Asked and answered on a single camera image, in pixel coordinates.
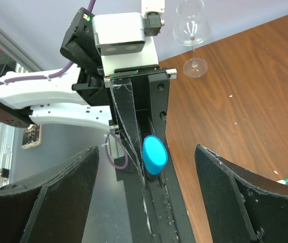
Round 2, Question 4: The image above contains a black blue highlighter pen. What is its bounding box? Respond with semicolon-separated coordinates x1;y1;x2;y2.
146;171;164;187

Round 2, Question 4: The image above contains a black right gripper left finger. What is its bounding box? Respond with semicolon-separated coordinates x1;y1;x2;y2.
0;146;99;242

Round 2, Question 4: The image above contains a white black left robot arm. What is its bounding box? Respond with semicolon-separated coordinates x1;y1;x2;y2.
0;2;177;187

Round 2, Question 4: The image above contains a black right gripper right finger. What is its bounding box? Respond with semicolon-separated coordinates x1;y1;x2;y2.
195;145;288;242

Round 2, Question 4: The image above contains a clear wine glass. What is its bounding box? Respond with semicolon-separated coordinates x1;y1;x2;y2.
173;1;211;78

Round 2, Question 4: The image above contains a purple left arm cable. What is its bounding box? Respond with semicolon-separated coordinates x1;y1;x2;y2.
0;0;129;170

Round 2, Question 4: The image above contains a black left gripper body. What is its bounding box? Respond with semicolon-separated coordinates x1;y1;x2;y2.
71;65;177;132

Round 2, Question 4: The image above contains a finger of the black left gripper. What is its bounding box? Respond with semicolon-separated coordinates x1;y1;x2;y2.
110;77;149;182
149;72;170;187

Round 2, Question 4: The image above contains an aluminium frame rail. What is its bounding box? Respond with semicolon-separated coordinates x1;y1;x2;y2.
0;27;44;187

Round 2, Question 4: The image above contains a white pen green tip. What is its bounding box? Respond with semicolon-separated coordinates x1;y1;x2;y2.
277;180;287;185

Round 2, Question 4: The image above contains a blue highlighter cap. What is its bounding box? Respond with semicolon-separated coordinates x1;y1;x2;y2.
142;135;168;176

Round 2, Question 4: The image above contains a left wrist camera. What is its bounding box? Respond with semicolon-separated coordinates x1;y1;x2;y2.
91;12;160;76

